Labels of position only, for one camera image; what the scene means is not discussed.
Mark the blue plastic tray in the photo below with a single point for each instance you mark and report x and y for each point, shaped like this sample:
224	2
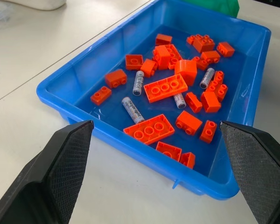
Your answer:
226	170

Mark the green object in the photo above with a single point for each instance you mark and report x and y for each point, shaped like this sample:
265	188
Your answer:
212	5

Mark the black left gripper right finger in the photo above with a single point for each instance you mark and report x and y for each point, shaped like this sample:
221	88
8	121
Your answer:
256	163

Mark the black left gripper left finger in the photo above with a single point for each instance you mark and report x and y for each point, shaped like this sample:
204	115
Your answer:
60	168

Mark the white rounded object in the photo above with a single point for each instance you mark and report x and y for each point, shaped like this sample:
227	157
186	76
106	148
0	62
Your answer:
47	3

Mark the silver AA battery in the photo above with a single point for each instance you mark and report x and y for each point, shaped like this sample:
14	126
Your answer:
133	109
179	100
138	82
207	78

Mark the orange long building plate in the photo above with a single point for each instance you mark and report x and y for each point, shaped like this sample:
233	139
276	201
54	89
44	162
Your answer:
176	54
149	130
165	87

